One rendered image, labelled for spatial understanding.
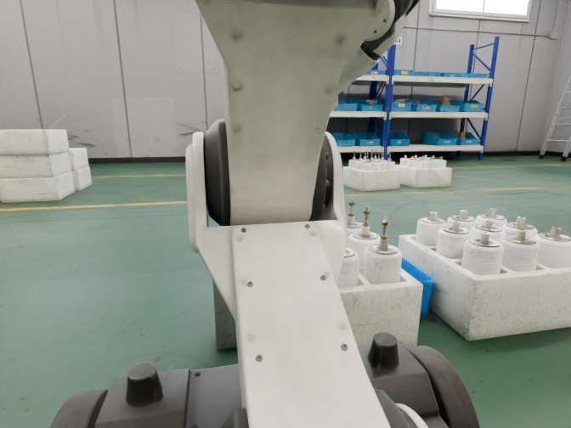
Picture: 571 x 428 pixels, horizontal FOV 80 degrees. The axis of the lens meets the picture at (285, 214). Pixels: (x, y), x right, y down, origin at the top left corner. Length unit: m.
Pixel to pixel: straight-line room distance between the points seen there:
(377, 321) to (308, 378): 0.63
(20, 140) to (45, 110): 3.14
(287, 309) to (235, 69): 0.22
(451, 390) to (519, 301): 0.57
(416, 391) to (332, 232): 0.28
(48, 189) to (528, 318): 3.08
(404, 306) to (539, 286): 0.40
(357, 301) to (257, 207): 0.52
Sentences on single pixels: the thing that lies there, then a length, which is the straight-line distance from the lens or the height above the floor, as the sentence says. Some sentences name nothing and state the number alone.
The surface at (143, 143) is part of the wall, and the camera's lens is 5.99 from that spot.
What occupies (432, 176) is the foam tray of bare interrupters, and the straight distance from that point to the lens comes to 3.54.
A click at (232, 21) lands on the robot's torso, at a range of 0.31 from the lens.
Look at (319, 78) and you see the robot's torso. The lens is 0.34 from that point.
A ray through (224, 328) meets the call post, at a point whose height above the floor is 0.06.
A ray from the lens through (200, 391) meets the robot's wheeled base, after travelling 0.57.
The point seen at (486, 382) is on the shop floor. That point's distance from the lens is 0.98.
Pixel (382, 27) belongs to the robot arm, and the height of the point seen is 0.72.
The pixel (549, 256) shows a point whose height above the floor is 0.21.
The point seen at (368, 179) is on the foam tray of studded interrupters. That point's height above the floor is 0.11.
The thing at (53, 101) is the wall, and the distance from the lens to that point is 6.32.
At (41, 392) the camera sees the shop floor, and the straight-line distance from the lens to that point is 1.00.
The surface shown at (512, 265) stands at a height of 0.19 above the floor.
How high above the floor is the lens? 0.56
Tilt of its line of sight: 14 degrees down
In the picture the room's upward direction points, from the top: straight up
